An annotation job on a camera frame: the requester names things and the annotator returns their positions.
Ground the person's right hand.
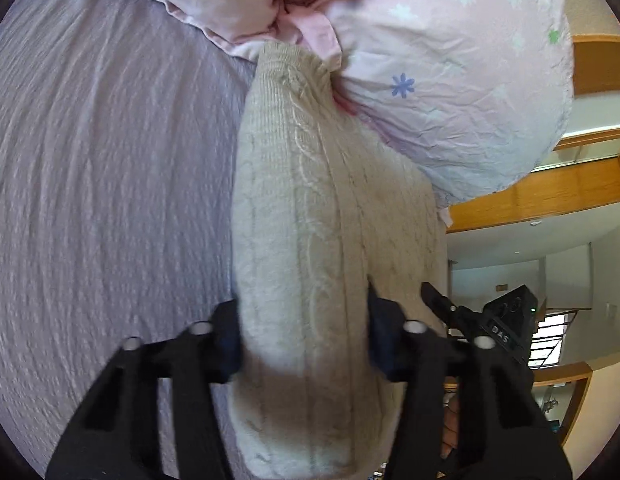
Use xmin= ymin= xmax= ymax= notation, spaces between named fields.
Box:
xmin=440 ymin=394 xmax=460 ymax=458

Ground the lavender bed sheet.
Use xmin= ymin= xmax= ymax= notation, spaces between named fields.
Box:
xmin=0 ymin=0 xmax=254 ymax=472

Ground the wooden headboard with panels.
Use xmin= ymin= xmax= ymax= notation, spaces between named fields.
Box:
xmin=448 ymin=35 xmax=620 ymax=233

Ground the beige cable-knit sweater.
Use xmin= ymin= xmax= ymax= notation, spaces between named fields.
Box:
xmin=229 ymin=42 xmax=447 ymax=479

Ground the right pink floral pillow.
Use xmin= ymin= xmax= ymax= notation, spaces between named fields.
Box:
xmin=311 ymin=0 xmax=574 ymax=207

